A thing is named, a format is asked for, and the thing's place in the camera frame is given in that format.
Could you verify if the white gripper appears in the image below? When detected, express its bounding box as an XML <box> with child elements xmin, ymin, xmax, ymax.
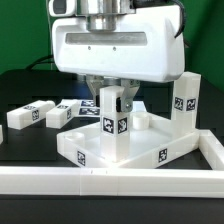
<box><xmin>50</xmin><ymin>4</ymin><xmax>185</xmax><ymax>112</ymax></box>

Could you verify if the white desk top tray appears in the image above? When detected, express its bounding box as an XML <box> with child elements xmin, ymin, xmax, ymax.
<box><xmin>57</xmin><ymin>112</ymin><xmax>199</xmax><ymax>169</ymax></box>

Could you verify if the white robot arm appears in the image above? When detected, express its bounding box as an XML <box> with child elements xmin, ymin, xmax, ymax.
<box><xmin>48</xmin><ymin>0</ymin><xmax>186</xmax><ymax>112</ymax></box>

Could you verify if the white marker sheet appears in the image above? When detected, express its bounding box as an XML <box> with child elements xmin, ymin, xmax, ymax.
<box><xmin>60</xmin><ymin>98</ymin><xmax>148</xmax><ymax>118</ymax></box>

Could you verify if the white L-shaped fence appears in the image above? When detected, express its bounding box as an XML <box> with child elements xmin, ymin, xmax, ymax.
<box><xmin>0</xmin><ymin>129</ymin><xmax>224</xmax><ymax>199</ymax></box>

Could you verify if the black cable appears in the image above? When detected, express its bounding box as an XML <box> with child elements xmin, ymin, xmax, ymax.
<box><xmin>25</xmin><ymin>54</ymin><xmax>56</xmax><ymax>71</ymax></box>

